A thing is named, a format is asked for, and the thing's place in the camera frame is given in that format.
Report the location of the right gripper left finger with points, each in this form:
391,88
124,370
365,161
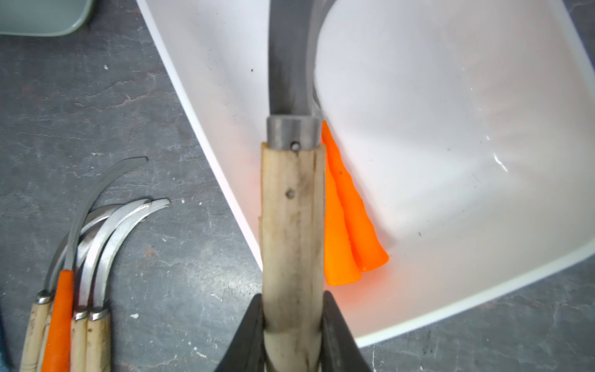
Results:
246,351

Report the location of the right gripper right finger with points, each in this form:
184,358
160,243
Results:
339,349

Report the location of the orange handle sickle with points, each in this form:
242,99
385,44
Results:
367,249
339,265
58,346

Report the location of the white rectangular storage box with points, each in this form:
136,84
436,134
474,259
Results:
468,129

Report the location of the mint green toaster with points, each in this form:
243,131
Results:
44,18

